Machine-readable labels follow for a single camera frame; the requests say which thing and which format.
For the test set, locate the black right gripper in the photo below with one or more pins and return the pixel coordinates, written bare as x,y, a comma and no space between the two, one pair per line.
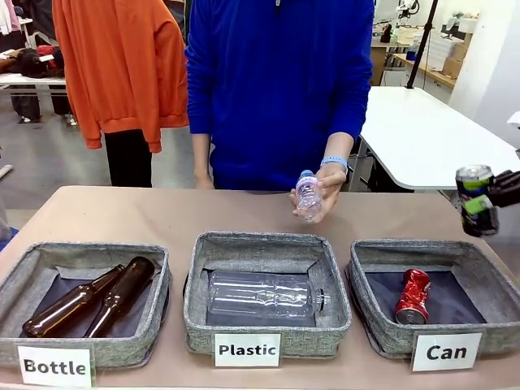
514,191

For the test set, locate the green crushed can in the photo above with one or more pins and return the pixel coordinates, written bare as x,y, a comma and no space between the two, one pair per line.
479,225

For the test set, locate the small clear water bottle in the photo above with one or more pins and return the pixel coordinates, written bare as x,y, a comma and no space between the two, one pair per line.
308,203

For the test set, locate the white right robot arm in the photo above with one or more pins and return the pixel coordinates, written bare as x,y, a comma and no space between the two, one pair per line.
515,121

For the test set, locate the person's left forearm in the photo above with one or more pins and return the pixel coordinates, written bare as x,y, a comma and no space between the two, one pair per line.
339,146

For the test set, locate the person's right forearm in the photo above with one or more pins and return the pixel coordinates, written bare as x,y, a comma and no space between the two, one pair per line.
201,154

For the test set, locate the crushed red drink can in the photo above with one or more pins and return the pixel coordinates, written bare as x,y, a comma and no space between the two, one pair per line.
414,292

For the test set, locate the white sign reading Can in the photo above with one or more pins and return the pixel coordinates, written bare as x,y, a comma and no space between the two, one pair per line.
447,339

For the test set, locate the grey fabric basket can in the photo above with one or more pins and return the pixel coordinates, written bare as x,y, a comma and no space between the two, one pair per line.
386,337

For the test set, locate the grey fabric basket plastic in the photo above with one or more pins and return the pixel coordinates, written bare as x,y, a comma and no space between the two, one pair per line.
195,333

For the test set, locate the grey fabric basket bottle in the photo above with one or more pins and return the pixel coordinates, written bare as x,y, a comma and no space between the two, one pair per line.
122,351

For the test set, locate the person's left hand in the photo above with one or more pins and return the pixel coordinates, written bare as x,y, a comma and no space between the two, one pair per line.
335,187

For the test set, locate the person's right hand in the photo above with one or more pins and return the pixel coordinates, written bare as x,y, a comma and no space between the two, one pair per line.
203,180

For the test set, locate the white table with metal legs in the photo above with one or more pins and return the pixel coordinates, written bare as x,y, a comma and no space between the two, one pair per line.
426,134

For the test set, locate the brown cardboard box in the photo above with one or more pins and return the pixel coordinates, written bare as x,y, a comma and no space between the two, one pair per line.
461,50
451,68

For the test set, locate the wooden workbench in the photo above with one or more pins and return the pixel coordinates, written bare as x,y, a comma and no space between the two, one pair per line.
422,69

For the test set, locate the light blue wristband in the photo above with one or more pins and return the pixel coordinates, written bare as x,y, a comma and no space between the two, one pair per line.
335,161

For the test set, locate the black tripod pole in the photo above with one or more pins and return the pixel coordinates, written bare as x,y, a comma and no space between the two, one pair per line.
422,44

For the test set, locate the person in blue sweater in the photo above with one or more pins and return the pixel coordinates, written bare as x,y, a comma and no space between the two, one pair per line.
276,101

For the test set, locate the large clear plastic bottle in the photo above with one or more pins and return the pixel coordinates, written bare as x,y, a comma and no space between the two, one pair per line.
252,296

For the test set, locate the white sign reading Plastic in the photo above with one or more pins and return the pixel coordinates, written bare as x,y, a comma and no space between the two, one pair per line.
248,339

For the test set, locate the brown glass bottle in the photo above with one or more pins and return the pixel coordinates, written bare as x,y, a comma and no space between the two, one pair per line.
130,280
53,315

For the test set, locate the person in orange hoodie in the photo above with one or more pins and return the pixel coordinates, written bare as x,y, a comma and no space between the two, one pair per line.
122,61

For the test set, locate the white sign reading Bottle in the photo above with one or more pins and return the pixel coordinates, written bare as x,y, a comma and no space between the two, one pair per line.
57,353

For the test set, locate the white table with clothes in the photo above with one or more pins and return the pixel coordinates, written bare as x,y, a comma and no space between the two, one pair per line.
32,80

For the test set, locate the dark clothes heap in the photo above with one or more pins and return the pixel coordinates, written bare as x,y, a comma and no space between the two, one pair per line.
28,63

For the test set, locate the pale hanging garments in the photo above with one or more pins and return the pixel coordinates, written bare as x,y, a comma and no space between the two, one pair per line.
8,16

